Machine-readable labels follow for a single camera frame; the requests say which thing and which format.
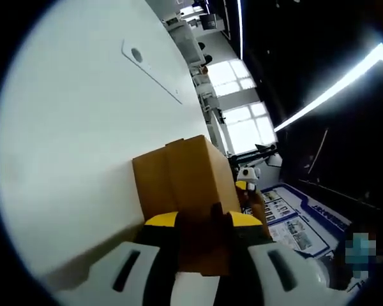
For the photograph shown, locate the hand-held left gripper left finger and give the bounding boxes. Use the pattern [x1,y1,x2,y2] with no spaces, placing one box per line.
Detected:
[56,212,181,306]

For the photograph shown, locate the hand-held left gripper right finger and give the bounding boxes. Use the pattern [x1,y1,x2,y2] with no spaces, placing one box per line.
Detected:
[212,203,313,306]

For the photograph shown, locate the brown cardboard shoe box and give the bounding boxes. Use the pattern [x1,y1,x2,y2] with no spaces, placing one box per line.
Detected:
[132,134,243,278]

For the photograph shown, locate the person's right hand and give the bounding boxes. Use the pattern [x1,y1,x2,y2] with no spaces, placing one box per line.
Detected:
[239,189,273,238]

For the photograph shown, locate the black stand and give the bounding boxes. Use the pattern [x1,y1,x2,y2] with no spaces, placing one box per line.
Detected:
[228,143,278,168]

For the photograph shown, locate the grey worn chest device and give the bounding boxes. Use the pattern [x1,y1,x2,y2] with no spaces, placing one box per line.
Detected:
[311,256,333,291]

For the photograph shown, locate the bright window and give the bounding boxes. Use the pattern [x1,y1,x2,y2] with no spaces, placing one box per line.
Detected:
[207,59,258,98]
[223,101,278,156]

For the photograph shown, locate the ceiling light strip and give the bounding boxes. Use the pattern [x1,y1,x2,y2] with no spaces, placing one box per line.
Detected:
[237,0,244,60]
[273,42,383,133]

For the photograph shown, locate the small hanging screen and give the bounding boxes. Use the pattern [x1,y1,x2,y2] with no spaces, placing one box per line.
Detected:
[200,13,217,30]

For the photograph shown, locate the blue wall poster board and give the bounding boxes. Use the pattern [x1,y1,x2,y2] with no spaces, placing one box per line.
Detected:
[260,183,352,256]

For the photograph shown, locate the white table cable flap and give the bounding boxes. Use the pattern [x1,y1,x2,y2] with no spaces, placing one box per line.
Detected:
[121,39,183,105]

